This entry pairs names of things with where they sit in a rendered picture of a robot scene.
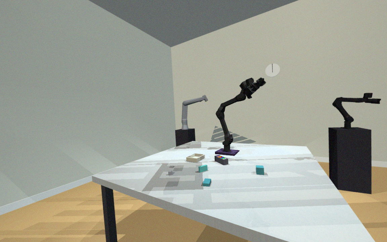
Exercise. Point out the beige square tray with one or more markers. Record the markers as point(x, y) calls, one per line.
point(195, 157)

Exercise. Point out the small teal cube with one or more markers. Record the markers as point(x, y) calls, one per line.
point(259, 170)

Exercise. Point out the teal rectangular block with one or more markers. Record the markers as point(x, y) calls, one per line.
point(207, 182)
point(203, 168)

